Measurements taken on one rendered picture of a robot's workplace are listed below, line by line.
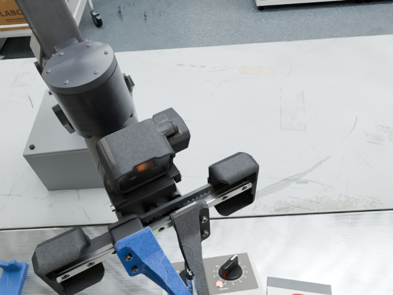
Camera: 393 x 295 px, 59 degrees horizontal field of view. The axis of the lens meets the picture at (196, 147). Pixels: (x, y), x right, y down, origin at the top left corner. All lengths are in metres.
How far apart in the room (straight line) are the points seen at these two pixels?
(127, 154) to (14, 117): 0.63
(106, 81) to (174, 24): 2.49
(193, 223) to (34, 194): 0.47
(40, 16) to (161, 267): 0.24
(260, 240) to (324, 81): 0.41
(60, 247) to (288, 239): 0.39
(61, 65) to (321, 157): 0.51
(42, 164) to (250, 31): 2.19
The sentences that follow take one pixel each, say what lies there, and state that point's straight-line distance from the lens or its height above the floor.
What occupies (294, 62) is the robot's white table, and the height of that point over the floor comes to 0.90.
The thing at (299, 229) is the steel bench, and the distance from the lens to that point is 0.60.
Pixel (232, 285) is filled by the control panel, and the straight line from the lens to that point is 0.49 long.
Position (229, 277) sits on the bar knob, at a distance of 0.49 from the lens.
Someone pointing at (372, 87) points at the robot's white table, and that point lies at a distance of 0.85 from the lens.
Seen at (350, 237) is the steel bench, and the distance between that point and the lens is 0.61.
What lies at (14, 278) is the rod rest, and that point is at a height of 0.91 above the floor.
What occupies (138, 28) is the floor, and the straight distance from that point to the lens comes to 2.77.
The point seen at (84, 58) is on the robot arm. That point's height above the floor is 1.26.
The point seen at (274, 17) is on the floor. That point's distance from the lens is 2.81.
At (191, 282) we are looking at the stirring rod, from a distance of 0.24.
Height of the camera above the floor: 1.42
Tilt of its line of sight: 51 degrees down
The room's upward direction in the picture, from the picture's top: 5 degrees counter-clockwise
